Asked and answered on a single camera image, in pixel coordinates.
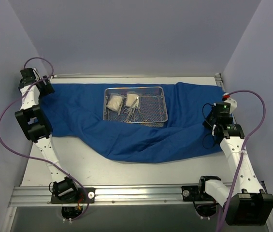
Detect blue surgical drape cloth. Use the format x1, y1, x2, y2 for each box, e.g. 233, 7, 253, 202
40, 82, 224, 163

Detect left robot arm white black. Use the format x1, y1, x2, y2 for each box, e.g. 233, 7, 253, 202
15, 68, 79, 203

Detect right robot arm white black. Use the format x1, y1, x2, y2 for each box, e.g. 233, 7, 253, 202
196, 101, 273, 226

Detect left white gauze pack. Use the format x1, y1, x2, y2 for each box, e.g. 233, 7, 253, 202
106, 93, 124, 112

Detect white gauze pack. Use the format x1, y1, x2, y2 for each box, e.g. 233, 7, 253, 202
125, 92, 141, 107
106, 93, 124, 112

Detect metal mesh instrument tray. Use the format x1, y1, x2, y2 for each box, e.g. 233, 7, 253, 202
103, 87, 168, 127

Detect steel scissors right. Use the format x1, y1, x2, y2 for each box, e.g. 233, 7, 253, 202
136, 107, 148, 123

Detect right white gauze pack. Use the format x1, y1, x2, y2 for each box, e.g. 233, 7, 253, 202
125, 92, 141, 107

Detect steel forceps left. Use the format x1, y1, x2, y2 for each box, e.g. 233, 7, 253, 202
123, 106, 136, 123

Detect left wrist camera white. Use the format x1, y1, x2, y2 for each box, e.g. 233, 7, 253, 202
32, 68, 42, 81

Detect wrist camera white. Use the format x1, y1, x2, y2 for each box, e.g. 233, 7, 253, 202
32, 68, 42, 81
222, 93, 238, 115

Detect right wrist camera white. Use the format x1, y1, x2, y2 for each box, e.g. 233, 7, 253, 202
222, 93, 238, 115

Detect black thin cable right wrist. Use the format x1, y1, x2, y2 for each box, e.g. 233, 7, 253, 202
201, 103, 220, 150

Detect aluminium back rail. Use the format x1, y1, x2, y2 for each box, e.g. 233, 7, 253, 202
54, 73, 222, 78

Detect aluminium rail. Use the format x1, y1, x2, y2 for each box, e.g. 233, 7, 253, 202
54, 73, 222, 78
7, 181, 270, 207

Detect steel scalpel handle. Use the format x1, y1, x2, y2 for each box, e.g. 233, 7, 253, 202
117, 98, 125, 116

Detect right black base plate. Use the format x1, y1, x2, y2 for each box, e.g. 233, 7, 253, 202
181, 185, 215, 202

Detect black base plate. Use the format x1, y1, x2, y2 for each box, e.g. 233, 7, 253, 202
50, 187, 96, 204
181, 185, 215, 202

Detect aluminium front rail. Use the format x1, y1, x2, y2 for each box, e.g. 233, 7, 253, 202
7, 181, 270, 207

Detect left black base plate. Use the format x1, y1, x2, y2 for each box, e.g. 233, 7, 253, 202
50, 187, 96, 204

